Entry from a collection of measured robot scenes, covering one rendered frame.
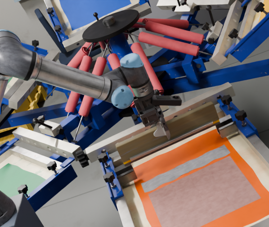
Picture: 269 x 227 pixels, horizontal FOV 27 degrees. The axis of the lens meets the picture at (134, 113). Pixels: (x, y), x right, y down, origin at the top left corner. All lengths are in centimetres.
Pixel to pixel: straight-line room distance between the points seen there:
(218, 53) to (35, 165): 100
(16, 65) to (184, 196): 76
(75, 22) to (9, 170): 122
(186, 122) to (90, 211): 193
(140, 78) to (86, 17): 167
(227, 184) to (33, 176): 99
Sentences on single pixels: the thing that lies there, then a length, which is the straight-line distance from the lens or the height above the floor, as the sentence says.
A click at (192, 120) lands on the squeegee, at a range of 216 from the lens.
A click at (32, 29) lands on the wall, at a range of 613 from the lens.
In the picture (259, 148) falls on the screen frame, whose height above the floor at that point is 99.
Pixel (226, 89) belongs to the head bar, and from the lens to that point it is 244.
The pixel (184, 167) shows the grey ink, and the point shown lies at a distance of 219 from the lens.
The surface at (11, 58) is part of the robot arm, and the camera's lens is 178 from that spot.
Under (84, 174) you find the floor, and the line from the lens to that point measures 438.
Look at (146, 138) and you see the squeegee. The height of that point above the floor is 112.
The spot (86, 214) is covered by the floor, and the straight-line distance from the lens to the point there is 397.
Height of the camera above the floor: 216
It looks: 26 degrees down
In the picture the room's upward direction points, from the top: 25 degrees counter-clockwise
